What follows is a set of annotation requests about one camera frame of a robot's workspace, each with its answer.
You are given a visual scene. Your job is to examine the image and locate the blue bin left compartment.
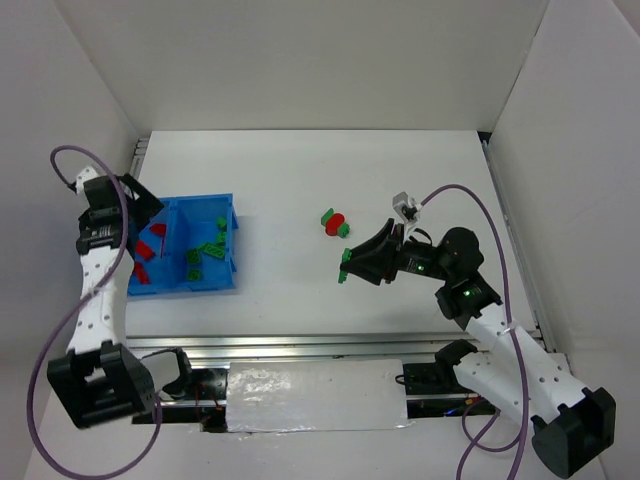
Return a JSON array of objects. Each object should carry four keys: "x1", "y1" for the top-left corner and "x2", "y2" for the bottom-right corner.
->
[{"x1": 128, "y1": 197, "x2": 173, "y2": 297}]

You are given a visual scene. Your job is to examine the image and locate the green lego plate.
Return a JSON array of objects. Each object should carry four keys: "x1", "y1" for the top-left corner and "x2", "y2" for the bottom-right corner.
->
[{"x1": 200, "y1": 242, "x2": 226, "y2": 260}]

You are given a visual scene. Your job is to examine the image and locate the silver foil tape sheet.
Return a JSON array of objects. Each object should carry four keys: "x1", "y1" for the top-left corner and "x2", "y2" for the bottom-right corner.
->
[{"x1": 226, "y1": 359, "x2": 409, "y2": 433}]

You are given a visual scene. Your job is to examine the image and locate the green studded lego brick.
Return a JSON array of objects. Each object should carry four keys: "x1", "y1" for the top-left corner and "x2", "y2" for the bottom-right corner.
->
[{"x1": 336, "y1": 246, "x2": 353, "y2": 285}]

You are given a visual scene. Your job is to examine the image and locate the aluminium table rail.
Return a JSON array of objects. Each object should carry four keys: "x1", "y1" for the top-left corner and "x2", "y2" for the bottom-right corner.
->
[{"x1": 128, "y1": 333, "x2": 482, "y2": 365}]

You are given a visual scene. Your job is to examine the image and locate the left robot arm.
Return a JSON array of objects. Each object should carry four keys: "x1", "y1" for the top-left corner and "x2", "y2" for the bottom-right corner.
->
[{"x1": 47, "y1": 166, "x2": 192, "y2": 429}]

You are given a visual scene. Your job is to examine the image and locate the blue bin compartment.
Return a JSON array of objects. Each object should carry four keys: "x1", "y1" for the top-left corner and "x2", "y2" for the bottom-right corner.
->
[
  {"x1": 166, "y1": 193, "x2": 238, "y2": 292},
  {"x1": 128, "y1": 197, "x2": 173, "y2": 297}
]

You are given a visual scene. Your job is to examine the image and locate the blue bin right compartment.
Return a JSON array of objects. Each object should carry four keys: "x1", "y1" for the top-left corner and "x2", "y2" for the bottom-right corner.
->
[{"x1": 166, "y1": 193, "x2": 238, "y2": 292}]

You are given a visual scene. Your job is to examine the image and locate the red curved lego brick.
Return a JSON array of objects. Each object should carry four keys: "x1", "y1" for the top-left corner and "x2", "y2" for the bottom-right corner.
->
[{"x1": 149, "y1": 223, "x2": 167, "y2": 238}]

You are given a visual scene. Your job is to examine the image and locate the green lego in bin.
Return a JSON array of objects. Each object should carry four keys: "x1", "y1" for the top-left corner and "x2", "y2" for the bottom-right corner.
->
[{"x1": 216, "y1": 217, "x2": 228, "y2": 231}]

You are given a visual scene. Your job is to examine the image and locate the red round lego brick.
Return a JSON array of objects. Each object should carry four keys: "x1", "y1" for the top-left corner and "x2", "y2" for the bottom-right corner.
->
[{"x1": 324, "y1": 213, "x2": 345, "y2": 236}]

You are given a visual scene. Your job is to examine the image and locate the green square lego brick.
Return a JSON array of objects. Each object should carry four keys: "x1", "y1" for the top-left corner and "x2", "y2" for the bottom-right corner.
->
[{"x1": 185, "y1": 248, "x2": 202, "y2": 265}]

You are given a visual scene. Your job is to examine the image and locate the red studded lego brick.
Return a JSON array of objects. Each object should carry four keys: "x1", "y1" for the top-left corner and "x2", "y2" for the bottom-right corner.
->
[{"x1": 133, "y1": 262, "x2": 151, "y2": 285}]

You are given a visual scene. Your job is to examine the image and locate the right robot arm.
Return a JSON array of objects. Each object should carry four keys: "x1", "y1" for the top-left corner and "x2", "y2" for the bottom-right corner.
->
[{"x1": 339, "y1": 220, "x2": 616, "y2": 479}]

